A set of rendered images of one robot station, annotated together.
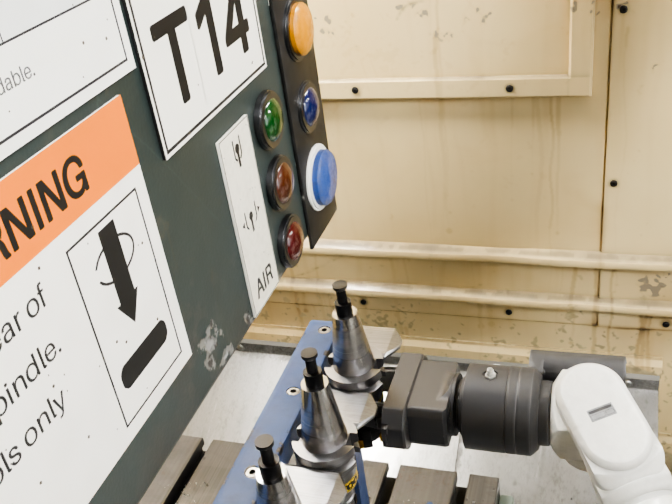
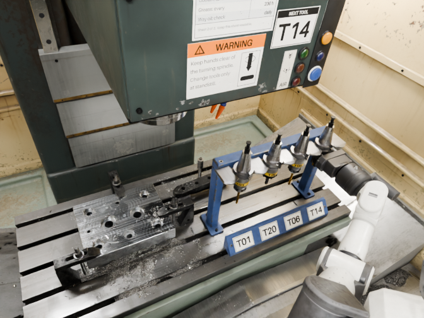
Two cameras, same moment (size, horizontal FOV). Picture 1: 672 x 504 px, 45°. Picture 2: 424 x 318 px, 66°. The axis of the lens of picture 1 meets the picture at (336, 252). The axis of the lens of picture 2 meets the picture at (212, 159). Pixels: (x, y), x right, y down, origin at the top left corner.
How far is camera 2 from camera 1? 39 cm
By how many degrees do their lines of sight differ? 32
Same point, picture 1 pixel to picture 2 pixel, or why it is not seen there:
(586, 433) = (363, 195)
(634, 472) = (366, 212)
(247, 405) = not seen: hidden behind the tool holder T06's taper
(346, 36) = (412, 50)
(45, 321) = (233, 60)
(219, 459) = not seen: hidden behind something
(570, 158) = not seen: outside the picture
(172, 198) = (267, 55)
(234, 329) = (269, 88)
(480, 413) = (344, 174)
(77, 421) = (229, 78)
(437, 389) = (339, 162)
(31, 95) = (248, 27)
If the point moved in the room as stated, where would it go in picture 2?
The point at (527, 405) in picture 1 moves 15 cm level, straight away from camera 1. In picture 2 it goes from (357, 181) to (386, 164)
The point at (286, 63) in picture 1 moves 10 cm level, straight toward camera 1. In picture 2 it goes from (317, 44) to (293, 58)
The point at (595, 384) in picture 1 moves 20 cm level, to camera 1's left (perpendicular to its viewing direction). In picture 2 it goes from (378, 188) to (317, 154)
